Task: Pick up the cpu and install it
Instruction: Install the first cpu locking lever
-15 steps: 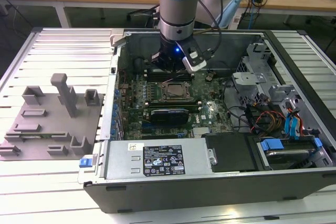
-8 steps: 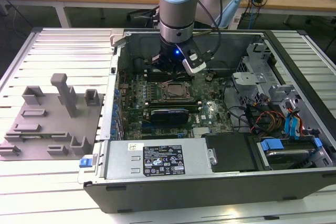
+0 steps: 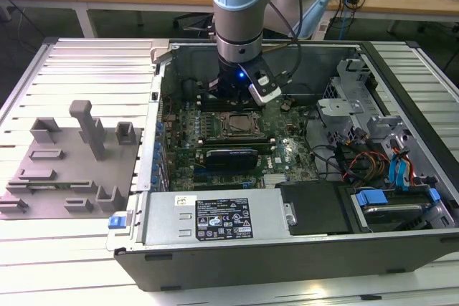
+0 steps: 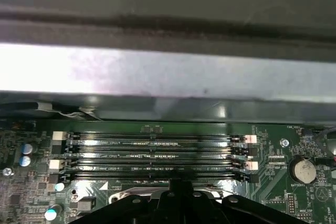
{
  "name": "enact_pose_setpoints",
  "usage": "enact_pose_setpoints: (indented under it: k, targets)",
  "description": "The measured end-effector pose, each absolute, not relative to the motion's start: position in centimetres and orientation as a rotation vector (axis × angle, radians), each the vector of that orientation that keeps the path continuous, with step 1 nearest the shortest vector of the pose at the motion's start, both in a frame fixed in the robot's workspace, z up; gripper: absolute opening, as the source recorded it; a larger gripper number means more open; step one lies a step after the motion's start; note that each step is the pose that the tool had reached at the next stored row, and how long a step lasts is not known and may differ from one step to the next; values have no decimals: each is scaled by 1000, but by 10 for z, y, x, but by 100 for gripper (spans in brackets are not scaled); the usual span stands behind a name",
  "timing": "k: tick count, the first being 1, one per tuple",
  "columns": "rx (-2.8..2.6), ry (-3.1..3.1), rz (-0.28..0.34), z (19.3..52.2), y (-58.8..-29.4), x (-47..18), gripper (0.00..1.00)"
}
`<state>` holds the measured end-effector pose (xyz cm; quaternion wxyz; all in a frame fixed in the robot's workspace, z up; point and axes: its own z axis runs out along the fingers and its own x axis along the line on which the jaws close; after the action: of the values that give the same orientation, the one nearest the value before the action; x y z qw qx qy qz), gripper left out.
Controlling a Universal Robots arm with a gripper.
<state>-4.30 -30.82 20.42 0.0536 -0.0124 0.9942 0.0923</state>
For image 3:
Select thin metal locking lever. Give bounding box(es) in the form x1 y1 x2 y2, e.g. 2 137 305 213
221 110 262 118

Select silver CPU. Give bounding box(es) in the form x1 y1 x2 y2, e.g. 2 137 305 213
229 115 254 131

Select CPU socket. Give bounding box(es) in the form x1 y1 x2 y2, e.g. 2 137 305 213
220 110 262 138

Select black RAM slot bank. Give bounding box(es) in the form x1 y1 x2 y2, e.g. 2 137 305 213
198 92 265 113
199 136 277 155

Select black graphics card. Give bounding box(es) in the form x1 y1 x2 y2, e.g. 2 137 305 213
203 146 260 171

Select black office chair base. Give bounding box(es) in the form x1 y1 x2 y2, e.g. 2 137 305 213
173 11 217 39

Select green motherboard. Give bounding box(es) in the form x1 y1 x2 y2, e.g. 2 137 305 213
159 97 320 192

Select silver chipset heatsink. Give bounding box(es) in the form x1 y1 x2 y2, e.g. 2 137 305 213
263 173 288 187

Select grey metal drive cage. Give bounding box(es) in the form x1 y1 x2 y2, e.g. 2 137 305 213
315 57 413 149

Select grey power supply unit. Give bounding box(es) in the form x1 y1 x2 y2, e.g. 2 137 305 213
143 191 291 246

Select black plastic shroud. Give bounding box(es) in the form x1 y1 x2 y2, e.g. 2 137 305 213
278 181 356 237

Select blue case latch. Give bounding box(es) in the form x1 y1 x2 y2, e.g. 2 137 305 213
108 214 127 230

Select grey parts rack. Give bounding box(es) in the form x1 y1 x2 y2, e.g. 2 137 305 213
0 100 144 221

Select black grey PC case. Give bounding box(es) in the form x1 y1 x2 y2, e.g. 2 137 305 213
107 37 459 292

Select green RAM stick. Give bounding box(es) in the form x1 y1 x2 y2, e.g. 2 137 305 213
27 183 90 190

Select hard disk in blue carrier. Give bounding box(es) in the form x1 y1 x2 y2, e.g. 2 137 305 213
353 186 443 232

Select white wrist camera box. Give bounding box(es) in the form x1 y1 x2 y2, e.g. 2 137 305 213
238 62 283 107

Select copper coloured cable end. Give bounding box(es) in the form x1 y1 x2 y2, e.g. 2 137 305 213
261 42 288 53

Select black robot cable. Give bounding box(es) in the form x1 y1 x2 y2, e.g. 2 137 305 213
267 0 304 80

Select blue network cable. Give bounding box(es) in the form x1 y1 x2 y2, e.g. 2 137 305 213
340 0 351 40

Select red yellow power wires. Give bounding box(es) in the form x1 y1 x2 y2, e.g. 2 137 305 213
336 139 394 183

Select blue flat data wires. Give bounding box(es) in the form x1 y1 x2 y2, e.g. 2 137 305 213
387 144 415 192

